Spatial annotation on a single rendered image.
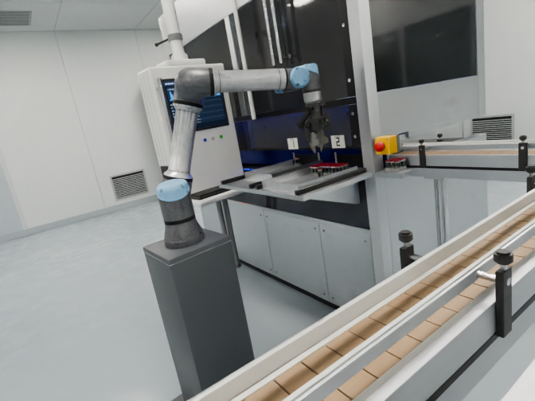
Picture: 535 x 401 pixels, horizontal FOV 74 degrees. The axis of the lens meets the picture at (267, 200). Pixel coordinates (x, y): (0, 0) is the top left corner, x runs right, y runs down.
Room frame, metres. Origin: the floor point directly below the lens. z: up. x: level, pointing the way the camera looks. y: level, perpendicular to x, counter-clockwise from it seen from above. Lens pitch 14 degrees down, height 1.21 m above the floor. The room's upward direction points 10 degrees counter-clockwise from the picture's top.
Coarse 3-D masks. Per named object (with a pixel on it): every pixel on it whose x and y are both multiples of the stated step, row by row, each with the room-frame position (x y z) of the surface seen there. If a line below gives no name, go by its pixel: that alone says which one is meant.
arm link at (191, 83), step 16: (176, 80) 1.34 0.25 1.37; (192, 80) 1.30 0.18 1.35; (208, 80) 1.29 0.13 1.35; (224, 80) 1.31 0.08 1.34; (240, 80) 1.32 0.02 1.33; (256, 80) 1.33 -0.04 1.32; (272, 80) 1.35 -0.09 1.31; (288, 80) 1.36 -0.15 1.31; (304, 80) 1.35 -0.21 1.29; (192, 96) 1.33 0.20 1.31
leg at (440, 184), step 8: (440, 184) 1.41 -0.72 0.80; (440, 192) 1.41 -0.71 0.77; (440, 200) 1.41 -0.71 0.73; (440, 208) 1.42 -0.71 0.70; (440, 216) 1.42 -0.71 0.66; (448, 216) 1.42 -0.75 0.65; (440, 224) 1.42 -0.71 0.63; (448, 224) 1.42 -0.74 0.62; (440, 232) 1.42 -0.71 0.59; (448, 232) 1.41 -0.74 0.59; (440, 240) 1.42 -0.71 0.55; (448, 240) 1.41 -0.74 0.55
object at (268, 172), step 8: (288, 160) 2.09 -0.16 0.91; (320, 160) 1.88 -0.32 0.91; (264, 168) 2.00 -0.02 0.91; (272, 168) 2.02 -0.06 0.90; (280, 168) 2.05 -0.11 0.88; (288, 168) 2.01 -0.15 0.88; (296, 168) 1.79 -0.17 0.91; (248, 176) 1.89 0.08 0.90; (256, 176) 1.83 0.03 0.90; (264, 176) 1.76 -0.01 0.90; (272, 176) 1.71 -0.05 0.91
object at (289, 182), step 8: (352, 168) 1.52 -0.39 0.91; (280, 176) 1.63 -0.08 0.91; (288, 176) 1.66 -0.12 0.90; (296, 176) 1.68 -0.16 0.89; (304, 176) 1.69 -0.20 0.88; (312, 176) 1.66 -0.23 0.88; (328, 176) 1.45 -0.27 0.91; (336, 176) 1.47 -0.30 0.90; (264, 184) 1.56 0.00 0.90; (272, 184) 1.51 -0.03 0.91; (280, 184) 1.46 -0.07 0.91; (288, 184) 1.41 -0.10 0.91; (296, 184) 1.54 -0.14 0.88; (304, 184) 1.38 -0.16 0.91; (312, 184) 1.40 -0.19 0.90; (288, 192) 1.42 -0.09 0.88
